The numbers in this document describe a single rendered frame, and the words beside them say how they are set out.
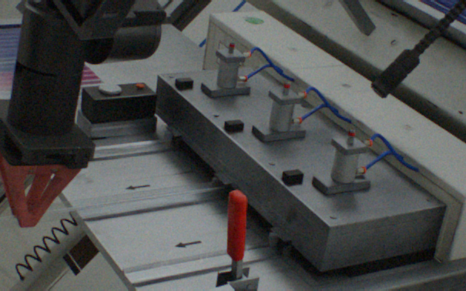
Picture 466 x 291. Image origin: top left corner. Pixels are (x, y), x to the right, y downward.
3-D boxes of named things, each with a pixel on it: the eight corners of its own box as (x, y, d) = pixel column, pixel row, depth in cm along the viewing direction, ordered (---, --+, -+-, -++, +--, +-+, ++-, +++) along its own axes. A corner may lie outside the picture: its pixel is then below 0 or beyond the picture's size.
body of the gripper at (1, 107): (50, 117, 92) (63, 42, 89) (94, 166, 84) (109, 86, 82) (-18, 118, 88) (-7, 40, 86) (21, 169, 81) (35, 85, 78)
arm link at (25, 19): (11, -14, 81) (55, 9, 78) (77, -16, 86) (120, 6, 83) (1, 65, 84) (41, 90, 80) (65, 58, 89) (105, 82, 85)
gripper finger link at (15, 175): (43, 199, 94) (58, 108, 91) (72, 236, 89) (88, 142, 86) (-27, 202, 91) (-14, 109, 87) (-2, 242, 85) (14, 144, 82)
